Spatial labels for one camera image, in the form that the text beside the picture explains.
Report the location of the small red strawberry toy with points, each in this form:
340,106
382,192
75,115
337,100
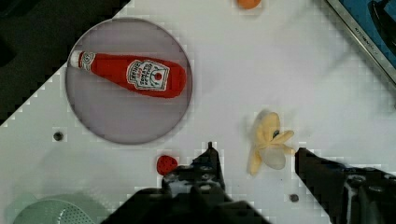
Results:
166,164

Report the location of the red plush ketchup bottle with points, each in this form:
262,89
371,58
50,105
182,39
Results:
144,75

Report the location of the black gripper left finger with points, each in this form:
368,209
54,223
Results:
202,177

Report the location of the mint green colander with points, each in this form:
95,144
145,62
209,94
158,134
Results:
56,209

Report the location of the silver black toaster oven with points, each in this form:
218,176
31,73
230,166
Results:
372,24

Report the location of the orange toy fruit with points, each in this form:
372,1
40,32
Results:
248,4

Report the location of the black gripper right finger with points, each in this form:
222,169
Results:
349,195

